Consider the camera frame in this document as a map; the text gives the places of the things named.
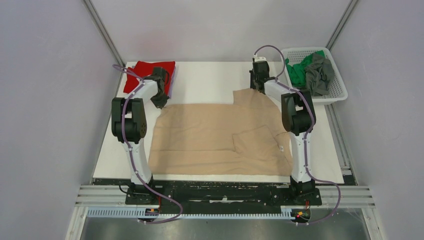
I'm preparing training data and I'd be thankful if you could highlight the beige t-shirt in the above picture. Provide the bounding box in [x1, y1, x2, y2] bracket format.
[148, 89, 293, 176]

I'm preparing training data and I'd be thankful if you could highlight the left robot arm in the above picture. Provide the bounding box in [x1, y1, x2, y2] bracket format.
[110, 64, 172, 204]

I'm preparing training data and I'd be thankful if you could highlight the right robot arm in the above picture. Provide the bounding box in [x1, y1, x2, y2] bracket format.
[249, 57, 316, 204]

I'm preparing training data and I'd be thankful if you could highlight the lavender folded t-shirt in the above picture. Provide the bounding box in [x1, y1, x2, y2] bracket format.
[167, 65, 178, 98]

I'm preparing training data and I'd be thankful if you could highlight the red folded t-shirt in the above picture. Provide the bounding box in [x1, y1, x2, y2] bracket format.
[123, 61, 176, 97]

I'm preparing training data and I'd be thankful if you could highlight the green t-shirt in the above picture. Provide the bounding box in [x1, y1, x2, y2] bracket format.
[285, 50, 325, 88]

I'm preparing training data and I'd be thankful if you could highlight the white plastic basket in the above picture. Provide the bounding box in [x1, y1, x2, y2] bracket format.
[281, 46, 348, 105]

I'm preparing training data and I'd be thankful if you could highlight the grey t-shirt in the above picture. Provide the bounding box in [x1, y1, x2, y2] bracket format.
[299, 50, 335, 97]

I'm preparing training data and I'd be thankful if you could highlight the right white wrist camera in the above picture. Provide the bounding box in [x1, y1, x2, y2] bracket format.
[252, 55, 267, 63]

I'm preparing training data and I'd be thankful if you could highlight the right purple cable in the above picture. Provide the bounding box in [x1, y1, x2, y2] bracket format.
[253, 44, 342, 227]

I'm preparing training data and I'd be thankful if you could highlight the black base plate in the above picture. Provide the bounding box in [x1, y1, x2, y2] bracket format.
[125, 180, 322, 215]

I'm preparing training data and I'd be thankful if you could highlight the white slotted cable duct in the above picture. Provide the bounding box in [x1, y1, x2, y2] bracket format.
[86, 207, 294, 220]

